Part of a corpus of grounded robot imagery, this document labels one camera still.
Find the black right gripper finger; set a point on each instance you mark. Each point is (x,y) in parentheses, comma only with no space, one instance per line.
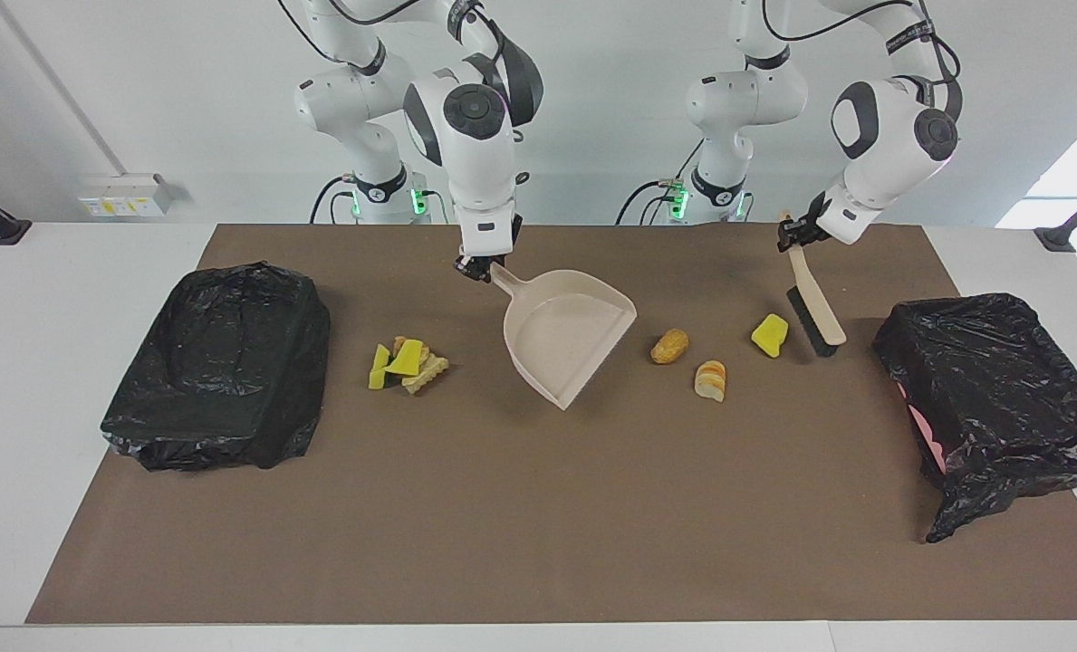
(464,268)
(482,273)

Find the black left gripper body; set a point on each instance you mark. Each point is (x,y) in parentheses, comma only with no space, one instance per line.
(813,222)

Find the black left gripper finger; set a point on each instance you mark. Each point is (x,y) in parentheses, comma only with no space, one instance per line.
(802,243)
(786,234)

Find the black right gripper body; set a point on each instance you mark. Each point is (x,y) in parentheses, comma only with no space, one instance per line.
(514,237)

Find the beige brush with black bristles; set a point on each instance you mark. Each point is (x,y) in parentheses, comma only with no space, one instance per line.
(817,303)

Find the beige plastic dustpan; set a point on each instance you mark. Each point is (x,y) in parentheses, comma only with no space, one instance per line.
(565,335)

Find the yellow and green sponge piece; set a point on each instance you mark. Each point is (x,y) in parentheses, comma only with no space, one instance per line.
(379,371)

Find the brown bread roll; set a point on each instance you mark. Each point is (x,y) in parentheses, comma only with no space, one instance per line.
(670,346)

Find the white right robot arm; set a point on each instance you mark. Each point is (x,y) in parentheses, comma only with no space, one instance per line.
(479,154)

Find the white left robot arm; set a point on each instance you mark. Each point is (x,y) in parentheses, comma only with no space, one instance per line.
(891,136)

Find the pink bin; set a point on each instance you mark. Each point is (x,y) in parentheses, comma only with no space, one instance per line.
(927,435)

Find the black plastic trash bag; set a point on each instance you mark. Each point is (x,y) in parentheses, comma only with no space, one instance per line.
(1000,380)
(221,362)

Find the brown paper table mat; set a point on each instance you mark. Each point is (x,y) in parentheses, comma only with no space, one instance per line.
(538,507)

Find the white wall socket box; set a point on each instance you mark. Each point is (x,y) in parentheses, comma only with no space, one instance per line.
(121,197)

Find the grey wall conduit pipe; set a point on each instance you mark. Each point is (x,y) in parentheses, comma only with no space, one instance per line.
(58,84)

